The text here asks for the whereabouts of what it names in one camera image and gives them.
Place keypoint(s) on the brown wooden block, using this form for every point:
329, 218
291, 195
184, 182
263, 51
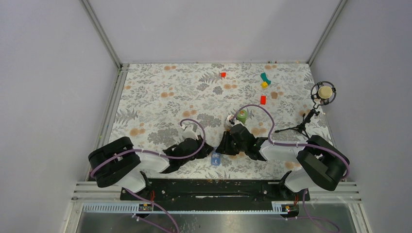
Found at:
274, 95

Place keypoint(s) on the teal curved block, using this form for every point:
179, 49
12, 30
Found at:
265, 78

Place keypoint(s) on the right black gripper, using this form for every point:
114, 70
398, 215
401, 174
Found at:
224, 147

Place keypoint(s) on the red rectangular block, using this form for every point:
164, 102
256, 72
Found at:
263, 100

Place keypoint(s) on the green pill bottle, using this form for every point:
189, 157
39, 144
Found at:
242, 116

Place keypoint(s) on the yellow cube block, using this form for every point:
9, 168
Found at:
264, 85

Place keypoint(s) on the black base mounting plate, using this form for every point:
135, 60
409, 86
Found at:
218, 195

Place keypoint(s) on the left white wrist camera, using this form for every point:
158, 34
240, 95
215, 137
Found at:
190, 132

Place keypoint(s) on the floral patterned table mat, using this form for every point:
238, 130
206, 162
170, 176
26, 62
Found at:
156, 97

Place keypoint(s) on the microphone on tripod stand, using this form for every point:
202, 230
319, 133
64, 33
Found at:
322, 93

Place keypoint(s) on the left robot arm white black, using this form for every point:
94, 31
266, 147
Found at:
120, 164

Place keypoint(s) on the white cap pill bottle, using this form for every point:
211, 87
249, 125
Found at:
229, 122

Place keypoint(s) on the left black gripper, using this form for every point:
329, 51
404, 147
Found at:
204, 151

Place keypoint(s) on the blue weekly pill organizer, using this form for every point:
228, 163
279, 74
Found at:
216, 159

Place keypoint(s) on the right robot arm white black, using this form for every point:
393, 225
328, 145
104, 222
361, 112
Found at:
322, 165

